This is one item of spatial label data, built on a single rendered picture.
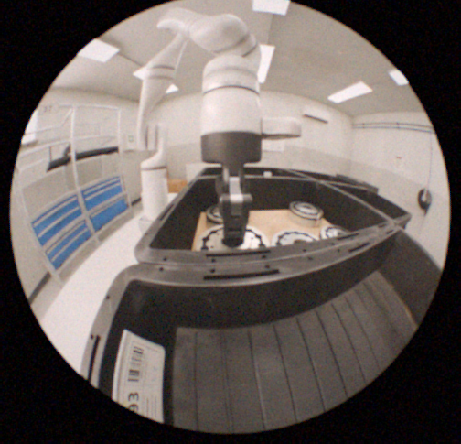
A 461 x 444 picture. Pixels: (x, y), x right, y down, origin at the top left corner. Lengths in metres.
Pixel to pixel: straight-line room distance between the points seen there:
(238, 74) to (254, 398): 0.32
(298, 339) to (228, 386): 0.09
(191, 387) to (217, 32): 0.37
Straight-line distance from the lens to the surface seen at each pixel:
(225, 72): 0.16
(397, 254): 0.33
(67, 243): 1.92
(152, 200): 0.45
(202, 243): 0.18
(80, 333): 0.48
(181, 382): 0.17
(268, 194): 0.38
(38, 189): 2.69
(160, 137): 0.44
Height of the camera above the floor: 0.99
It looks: 26 degrees down
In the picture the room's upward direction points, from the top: straight up
